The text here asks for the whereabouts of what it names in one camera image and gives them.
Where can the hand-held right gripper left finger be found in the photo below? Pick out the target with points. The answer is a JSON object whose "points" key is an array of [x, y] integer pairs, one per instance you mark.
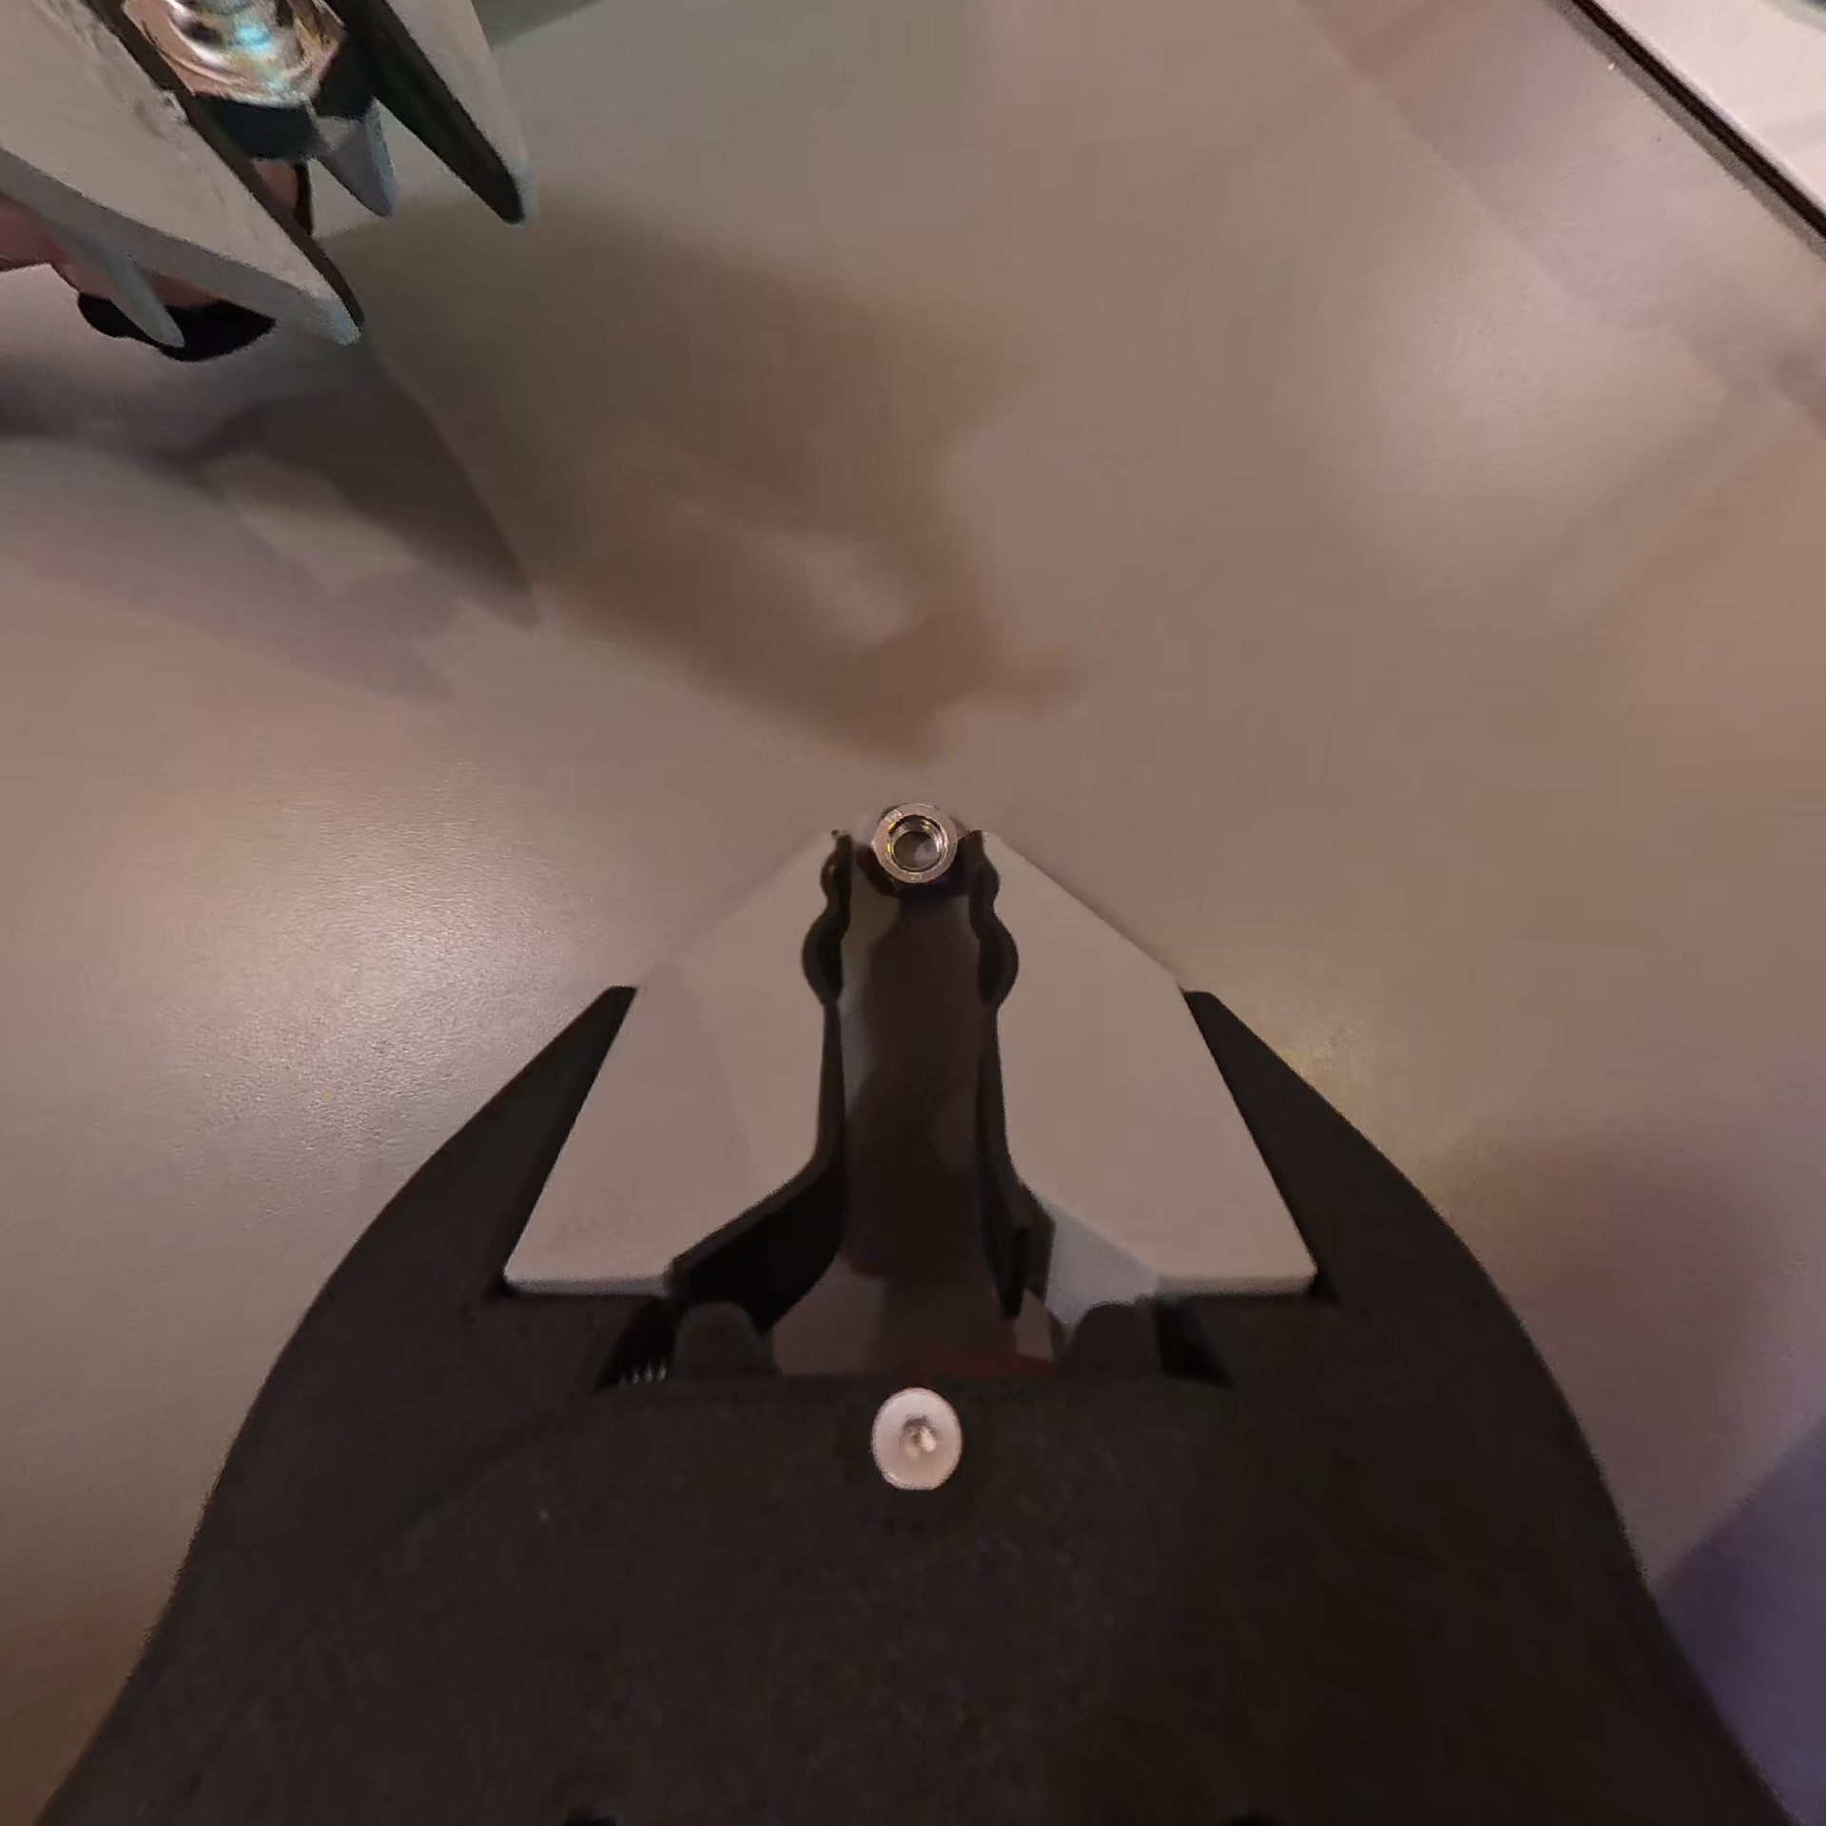
{"points": [[698, 1113]]}

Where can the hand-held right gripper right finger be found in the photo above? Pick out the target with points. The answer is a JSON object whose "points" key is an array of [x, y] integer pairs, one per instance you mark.
{"points": [[1141, 1127]]}

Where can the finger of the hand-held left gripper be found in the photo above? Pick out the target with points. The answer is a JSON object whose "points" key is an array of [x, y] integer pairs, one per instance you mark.
{"points": [[456, 85], [113, 158]]}

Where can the long silver hex bolt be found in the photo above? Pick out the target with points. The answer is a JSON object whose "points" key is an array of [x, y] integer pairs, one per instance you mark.
{"points": [[228, 43]]}

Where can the silver hex nut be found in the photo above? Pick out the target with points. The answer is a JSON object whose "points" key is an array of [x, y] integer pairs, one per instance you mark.
{"points": [[913, 844]]}

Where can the person's left hand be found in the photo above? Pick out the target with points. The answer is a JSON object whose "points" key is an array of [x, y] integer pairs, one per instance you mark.
{"points": [[29, 235]]}

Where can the white tablet stand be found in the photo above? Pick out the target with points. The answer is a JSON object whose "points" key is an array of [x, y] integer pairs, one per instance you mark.
{"points": [[1739, 85]]}

